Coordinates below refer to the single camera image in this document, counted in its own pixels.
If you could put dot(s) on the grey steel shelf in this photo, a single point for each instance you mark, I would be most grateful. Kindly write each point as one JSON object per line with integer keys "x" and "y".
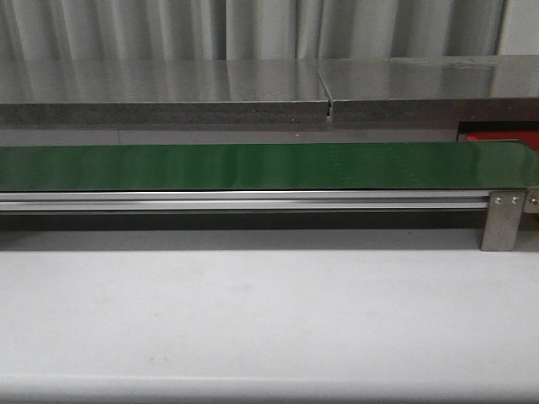
{"x": 407, "y": 92}
{"x": 148, "y": 93}

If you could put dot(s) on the grey pleated curtain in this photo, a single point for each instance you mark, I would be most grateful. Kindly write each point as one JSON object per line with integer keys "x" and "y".
{"x": 244, "y": 30}

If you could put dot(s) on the right grey steel shelf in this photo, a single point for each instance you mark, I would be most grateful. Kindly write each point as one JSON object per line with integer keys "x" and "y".
{"x": 407, "y": 92}

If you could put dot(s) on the green conveyor belt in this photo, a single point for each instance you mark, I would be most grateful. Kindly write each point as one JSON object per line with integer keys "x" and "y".
{"x": 431, "y": 165}

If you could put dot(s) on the red plastic bin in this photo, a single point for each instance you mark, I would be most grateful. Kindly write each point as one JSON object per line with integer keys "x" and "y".
{"x": 526, "y": 132}

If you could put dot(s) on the conveyor end bracket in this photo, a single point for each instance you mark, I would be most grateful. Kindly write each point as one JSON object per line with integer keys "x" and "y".
{"x": 530, "y": 215}

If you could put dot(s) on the steel conveyor support bracket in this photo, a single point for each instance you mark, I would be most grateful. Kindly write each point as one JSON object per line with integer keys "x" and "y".
{"x": 505, "y": 209}

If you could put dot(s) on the left grey steel shelf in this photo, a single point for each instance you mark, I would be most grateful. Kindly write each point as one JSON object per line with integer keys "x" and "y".
{"x": 148, "y": 93}

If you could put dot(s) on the aluminium conveyor side rail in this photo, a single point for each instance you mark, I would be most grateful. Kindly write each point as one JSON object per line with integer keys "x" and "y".
{"x": 264, "y": 201}

